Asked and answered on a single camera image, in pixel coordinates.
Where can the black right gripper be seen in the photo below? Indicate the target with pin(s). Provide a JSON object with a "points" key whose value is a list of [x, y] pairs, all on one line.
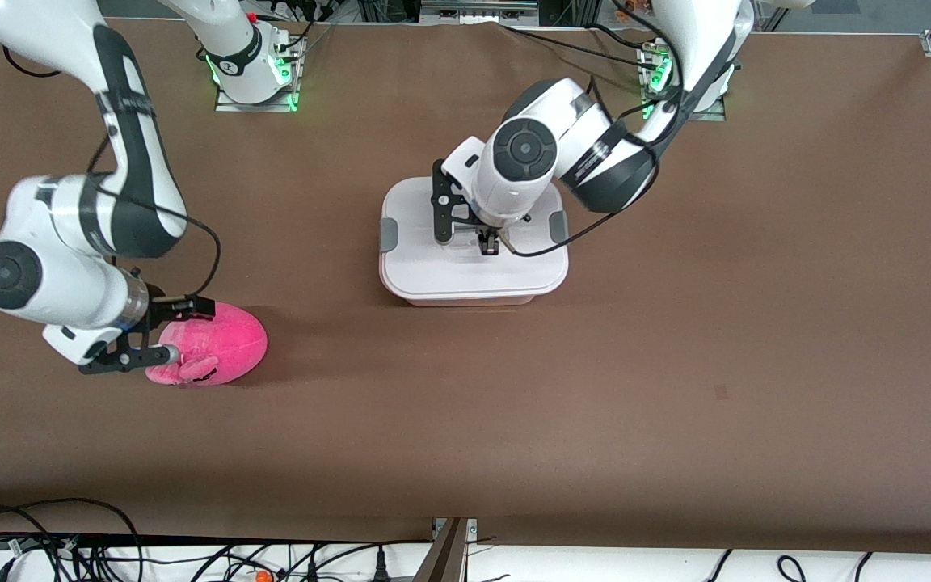
{"points": [[166, 309]]}

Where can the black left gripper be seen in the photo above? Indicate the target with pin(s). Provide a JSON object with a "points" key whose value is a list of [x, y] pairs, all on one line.
{"points": [[488, 240]]}

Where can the pink plush toy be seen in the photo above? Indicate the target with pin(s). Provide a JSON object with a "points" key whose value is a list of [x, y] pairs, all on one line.
{"points": [[227, 343]]}

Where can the white box lid grey latches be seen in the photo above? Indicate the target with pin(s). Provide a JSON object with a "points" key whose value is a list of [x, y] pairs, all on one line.
{"points": [[433, 267]]}

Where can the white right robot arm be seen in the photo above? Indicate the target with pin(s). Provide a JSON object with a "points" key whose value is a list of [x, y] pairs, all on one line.
{"points": [[45, 283]]}

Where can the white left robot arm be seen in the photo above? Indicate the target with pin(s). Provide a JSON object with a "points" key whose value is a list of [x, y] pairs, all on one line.
{"points": [[522, 149]]}

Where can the brown table cover sheet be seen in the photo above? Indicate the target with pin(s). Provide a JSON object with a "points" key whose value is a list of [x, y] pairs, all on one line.
{"points": [[595, 404]]}

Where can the aluminium profile beam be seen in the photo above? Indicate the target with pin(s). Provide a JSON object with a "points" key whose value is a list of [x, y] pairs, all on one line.
{"points": [[445, 558]]}

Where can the black power plug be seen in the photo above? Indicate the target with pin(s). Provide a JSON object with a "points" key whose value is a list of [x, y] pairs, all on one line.
{"points": [[381, 570]]}

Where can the grey metal frame bracket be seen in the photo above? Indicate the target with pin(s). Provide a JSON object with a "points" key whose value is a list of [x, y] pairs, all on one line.
{"points": [[473, 10]]}

